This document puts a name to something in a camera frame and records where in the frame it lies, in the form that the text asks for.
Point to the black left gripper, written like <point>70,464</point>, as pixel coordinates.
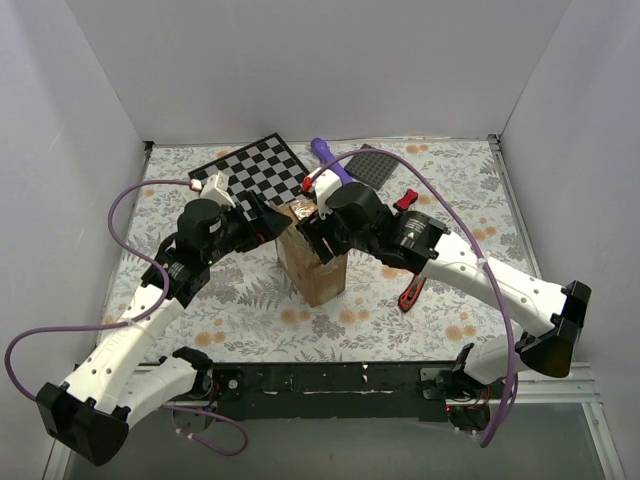
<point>254,216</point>

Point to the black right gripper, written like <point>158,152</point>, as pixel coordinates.
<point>320,240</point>

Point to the red black knife cap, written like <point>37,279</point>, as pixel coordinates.
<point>406,201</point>

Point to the brown taped cardboard box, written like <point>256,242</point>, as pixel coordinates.
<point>317,282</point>

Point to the red black utility knife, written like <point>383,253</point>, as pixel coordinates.
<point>409,296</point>

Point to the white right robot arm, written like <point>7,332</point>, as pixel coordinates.
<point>549,317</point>

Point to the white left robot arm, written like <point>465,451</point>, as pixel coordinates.
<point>93,409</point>

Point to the dark grey studded plate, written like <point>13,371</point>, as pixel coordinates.
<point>370,168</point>

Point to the black white checkerboard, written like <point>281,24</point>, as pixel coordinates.
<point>267,166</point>

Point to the purple cylindrical handle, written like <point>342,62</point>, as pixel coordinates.
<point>321,150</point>

